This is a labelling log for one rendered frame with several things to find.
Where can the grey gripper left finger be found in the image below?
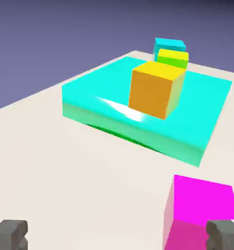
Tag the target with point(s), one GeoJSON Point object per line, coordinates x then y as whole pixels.
{"type": "Point", "coordinates": [7, 234]}

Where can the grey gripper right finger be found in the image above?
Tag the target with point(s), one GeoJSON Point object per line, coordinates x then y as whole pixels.
{"type": "Point", "coordinates": [226, 236]}

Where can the small magenta cube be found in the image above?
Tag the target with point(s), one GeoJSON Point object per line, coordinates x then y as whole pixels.
{"type": "Point", "coordinates": [198, 203]}

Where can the small orange cube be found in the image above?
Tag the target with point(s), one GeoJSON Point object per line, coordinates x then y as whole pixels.
{"type": "Point", "coordinates": [150, 91]}

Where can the small yellow-green cube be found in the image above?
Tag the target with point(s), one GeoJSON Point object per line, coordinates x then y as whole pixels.
{"type": "Point", "coordinates": [172, 58]}

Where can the small light blue cube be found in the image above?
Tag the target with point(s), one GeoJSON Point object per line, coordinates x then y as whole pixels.
{"type": "Point", "coordinates": [168, 44]}

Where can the large cyan box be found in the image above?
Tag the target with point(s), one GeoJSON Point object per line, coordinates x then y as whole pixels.
{"type": "Point", "coordinates": [101, 97]}

